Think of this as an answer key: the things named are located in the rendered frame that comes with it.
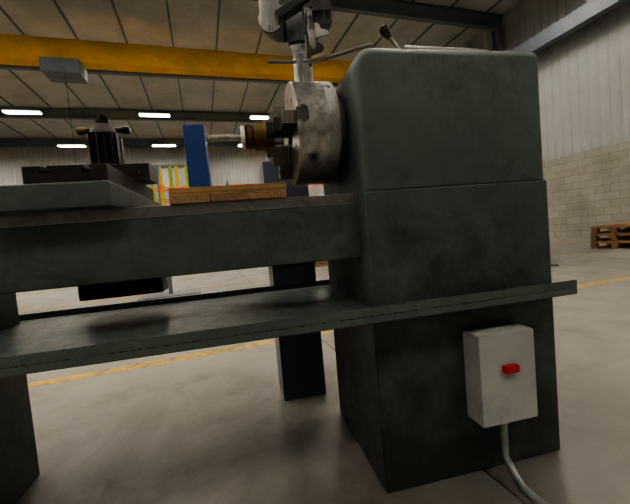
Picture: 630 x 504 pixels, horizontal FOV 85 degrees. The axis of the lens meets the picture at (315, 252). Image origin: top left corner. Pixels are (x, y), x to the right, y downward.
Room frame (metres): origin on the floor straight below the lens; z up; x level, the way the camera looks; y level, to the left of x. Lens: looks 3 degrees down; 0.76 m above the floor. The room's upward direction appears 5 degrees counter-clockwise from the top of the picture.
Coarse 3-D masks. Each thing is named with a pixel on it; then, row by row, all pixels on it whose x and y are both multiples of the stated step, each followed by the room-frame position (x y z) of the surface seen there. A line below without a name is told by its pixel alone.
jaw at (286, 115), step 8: (288, 112) 0.99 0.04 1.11; (296, 112) 0.99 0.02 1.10; (304, 112) 0.98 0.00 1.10; (280, 120) 1.02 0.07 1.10; (288, 120) 0.99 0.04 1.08; (296, 120) 0.99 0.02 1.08; (304, 120) 0.98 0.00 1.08; (272, 128) 1.05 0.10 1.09; (280, 128) 1.03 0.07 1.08; (288, 128) 1.02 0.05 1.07; (272, 136) 1.07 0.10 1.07; (280, 136) 1.07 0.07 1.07; (288, 136) 1.08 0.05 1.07
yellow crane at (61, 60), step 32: (32, 64) 9.50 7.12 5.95; (64, 64) 9.34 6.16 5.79; (96, 64) 9.77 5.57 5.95; (128, 64) 9.95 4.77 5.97; (160, 64) 10.20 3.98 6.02; (192, 64) 10.47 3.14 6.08; (224, 64) 10.76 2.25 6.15; (256, 64) 11.06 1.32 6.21; (288, 64) 11.38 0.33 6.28; (320, 64) 11.72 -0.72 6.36
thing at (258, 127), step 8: (248, 128) 1.06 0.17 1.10; (256, 128) 1.06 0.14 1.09; (264, 128) 1.06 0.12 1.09; (248, 136) 1.06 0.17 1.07; (256, 136) 1.06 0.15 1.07; (264, 136) 1.07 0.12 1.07; (248, 144) 1.07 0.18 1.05; (256, 144) 1.07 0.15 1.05; (264, 144) 1.08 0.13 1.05; (272, 144) 1.10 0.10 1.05
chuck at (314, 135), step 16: (288, 96) 1.09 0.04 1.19; (304, 96) 0.99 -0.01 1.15; (320, 96) 1.00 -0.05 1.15; (320, 112) 0.99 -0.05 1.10; (304, 128) 0.98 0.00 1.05; (320, 128) 0.99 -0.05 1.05; (288, 144) 1.18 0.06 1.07; (304, 144) 0.99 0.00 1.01; (320, 144) 1.00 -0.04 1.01; (304, 160) 1.01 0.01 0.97; (320, 160) 1.03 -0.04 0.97; (304, 176) 1.06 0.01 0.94; (320, 176) 1.08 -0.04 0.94
